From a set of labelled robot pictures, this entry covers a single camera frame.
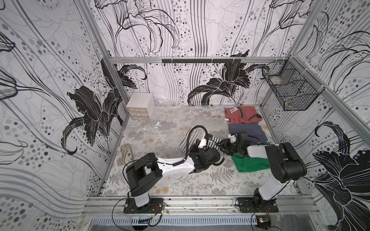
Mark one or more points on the green garment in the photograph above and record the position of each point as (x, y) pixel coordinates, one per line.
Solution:
(249, 157)

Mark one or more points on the black wire wall basket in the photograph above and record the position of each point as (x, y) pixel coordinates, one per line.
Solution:
(290, 84)

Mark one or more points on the dark blue garment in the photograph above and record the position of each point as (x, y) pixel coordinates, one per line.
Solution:
(253, 130)

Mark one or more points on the white slotted cable duct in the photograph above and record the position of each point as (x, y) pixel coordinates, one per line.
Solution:
(176, 220)

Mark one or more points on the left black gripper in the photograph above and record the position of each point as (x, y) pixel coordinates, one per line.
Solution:
(194, 146)

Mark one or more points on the small electronics board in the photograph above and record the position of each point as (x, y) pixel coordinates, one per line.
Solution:
(263, 222)

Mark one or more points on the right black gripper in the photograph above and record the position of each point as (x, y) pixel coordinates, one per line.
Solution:
(230, 144)

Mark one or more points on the black white striped garment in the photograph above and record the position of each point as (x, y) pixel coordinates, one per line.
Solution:
(213, 143)

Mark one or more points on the red garment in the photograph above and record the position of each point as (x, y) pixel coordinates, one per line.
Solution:
(242, 115)

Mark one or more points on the clear plastic vacuum bag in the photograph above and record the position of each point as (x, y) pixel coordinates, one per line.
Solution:
(163, 133)

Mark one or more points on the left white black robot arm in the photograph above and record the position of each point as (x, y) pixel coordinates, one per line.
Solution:
(142, 174)

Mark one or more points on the white mini drawer unit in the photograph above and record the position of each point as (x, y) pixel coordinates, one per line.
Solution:
(141, 106)

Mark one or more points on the aluminium mounting rail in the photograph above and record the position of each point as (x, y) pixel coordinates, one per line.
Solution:
(200, 205)

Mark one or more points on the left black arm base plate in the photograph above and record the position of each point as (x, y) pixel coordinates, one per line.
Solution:
(154, 206)

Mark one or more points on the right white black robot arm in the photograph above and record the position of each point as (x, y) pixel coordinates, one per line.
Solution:
(285, 164)

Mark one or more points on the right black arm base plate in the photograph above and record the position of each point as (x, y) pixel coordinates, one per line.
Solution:
(245, 205)

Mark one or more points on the black wall hook rail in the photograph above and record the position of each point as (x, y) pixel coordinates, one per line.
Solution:
(198, 60)

